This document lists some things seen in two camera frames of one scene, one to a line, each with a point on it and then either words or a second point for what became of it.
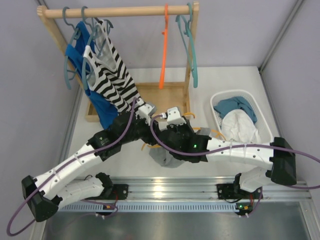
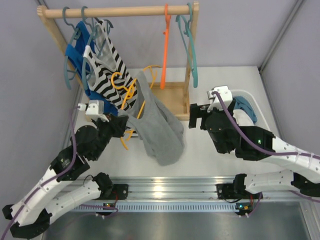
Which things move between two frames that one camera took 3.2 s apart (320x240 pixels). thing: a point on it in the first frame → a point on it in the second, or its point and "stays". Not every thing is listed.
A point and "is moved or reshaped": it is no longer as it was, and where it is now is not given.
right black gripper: x=187 y=126 → x=197 y=111
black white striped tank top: x=107 y=75 stays
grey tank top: x=162 y=156 is moved or reshaped
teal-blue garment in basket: x=224 y=106 stays
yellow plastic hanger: x=217 y=133 → x=124 y=136
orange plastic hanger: x=161 y=81 stays
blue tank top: x=106 y=112 stays
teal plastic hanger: x=187 y=34 stays
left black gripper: x=139 y=122 → x=119 y=122
